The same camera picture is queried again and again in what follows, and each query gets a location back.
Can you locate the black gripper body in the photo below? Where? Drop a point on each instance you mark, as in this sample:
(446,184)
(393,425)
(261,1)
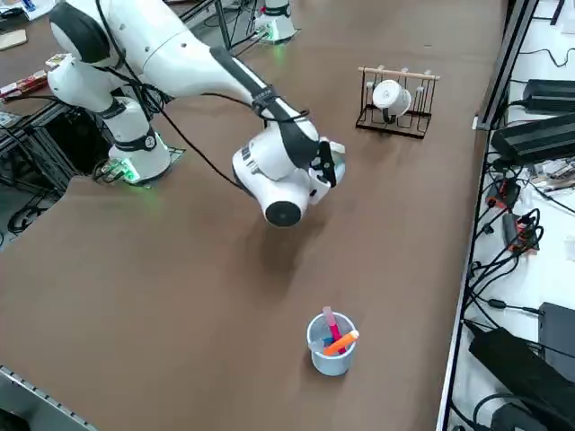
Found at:
(324,161)

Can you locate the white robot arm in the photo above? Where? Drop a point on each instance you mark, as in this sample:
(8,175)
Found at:
(179,54)
(276,22)

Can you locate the white mug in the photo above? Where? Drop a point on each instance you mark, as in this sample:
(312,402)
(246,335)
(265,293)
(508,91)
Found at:
(391,96)

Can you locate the pink marker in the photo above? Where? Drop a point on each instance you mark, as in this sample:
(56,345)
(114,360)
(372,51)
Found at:
(330,319)

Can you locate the orange marker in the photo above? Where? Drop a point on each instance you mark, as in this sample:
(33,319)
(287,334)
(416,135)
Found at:
(343,342)

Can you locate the blue marker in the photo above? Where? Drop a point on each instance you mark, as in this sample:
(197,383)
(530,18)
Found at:
(328,343)

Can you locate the orange black plug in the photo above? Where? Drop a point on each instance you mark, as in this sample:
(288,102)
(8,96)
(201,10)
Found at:
(503,195)
(523,235)

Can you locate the clear blue pen cup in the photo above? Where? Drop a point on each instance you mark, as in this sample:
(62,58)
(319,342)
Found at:
(330,363)

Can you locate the large black power brick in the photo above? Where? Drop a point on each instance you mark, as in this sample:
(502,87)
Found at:
(534,139)

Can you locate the long black power brick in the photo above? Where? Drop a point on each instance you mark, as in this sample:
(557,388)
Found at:
(548,92)

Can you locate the black box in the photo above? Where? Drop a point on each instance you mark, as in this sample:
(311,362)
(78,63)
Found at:
(559,323)

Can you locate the small snack packet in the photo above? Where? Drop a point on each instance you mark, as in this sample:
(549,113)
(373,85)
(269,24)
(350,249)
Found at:
(56,60)

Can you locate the red packet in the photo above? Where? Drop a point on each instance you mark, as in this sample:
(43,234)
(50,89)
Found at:
(27,84)

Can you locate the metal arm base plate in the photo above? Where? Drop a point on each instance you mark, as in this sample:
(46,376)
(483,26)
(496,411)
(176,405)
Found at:
(177,155)

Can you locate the aluminium camera post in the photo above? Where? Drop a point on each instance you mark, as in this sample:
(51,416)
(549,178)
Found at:
(505,67)

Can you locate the black support frame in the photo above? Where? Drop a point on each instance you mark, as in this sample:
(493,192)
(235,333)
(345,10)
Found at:
(45,134)

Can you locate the aluminium table edge rail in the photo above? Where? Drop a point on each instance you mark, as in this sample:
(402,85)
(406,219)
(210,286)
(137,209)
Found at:
(36,395)

